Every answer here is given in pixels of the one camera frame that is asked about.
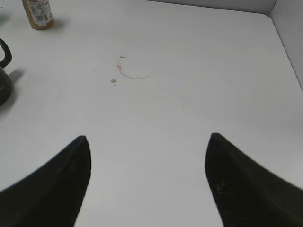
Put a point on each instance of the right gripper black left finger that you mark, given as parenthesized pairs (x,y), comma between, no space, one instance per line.
(52,195)

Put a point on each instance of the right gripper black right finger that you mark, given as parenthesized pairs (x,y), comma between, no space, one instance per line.
(245,193)

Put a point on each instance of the black mug white interior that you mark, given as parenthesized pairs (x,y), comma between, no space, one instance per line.
(5,81)

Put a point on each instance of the orange juice bottle white cap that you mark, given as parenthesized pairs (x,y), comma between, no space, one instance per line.
(39,14)

